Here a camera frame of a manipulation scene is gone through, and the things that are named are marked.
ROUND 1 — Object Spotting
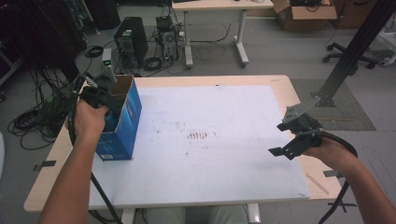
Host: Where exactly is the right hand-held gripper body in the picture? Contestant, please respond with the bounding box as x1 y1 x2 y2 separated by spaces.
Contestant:
276 95 325 147

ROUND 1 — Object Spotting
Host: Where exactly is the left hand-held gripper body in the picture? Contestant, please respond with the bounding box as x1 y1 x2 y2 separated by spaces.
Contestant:
78 65 125 110

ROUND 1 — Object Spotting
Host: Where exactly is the blue cardboard box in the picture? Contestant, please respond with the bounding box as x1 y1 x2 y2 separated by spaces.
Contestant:
94 74 143 161

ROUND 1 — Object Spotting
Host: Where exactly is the person's left hand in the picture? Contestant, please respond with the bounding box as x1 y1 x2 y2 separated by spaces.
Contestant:
64 99 110 146

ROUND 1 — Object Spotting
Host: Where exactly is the person's right hand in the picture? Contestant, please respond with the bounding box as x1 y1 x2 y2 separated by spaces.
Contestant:
302 136 360 172

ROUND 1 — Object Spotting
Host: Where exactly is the small grey power supply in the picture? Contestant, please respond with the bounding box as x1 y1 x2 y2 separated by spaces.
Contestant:
101 47 114 69

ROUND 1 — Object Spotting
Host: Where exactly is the grey tape piece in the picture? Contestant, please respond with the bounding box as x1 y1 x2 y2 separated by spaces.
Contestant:
322 169 345 179

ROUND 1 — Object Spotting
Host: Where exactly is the black computer tower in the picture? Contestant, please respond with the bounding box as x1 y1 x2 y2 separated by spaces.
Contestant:
113 16 149 68

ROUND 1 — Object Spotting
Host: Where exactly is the black tape cross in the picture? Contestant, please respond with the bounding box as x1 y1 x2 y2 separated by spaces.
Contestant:
327 198 358 214

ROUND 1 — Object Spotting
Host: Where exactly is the dark curtain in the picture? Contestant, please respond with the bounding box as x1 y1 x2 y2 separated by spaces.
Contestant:
0 0 87 92

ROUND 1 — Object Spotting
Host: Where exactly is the black office chair base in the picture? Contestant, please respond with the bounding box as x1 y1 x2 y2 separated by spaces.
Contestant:
322 41 378 77

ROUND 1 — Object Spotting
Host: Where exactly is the open computer case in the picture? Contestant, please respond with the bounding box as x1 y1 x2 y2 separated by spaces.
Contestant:
155 15 181 63

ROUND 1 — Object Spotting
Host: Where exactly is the black tape strip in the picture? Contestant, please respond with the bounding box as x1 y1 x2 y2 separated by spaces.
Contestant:
33 160 58 172

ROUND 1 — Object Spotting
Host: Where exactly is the black metal stand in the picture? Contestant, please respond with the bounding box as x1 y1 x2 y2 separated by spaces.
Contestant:
312 0 396 108

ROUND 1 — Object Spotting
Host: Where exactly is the open brown cardboard box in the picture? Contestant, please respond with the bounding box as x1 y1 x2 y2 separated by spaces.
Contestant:
272 0 338 32

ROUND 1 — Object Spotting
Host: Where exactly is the white desk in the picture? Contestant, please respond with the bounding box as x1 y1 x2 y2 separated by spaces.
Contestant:
171 0 275 69

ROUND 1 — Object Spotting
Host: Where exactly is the small black cable coil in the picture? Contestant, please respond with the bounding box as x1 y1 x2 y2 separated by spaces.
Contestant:
83 45 105 59

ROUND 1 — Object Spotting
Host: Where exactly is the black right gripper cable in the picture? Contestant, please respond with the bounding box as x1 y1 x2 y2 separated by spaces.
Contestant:
317 130 359 224

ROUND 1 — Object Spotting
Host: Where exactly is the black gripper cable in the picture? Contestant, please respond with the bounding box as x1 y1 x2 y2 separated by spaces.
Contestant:
317 130 359 224
67 74 124 224

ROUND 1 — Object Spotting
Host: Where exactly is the tangle of black floor cables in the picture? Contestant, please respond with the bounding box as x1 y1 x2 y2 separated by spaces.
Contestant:
7 66 78 151

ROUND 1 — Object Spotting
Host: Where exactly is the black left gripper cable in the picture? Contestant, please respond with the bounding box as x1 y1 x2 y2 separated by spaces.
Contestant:
67 74 124 224

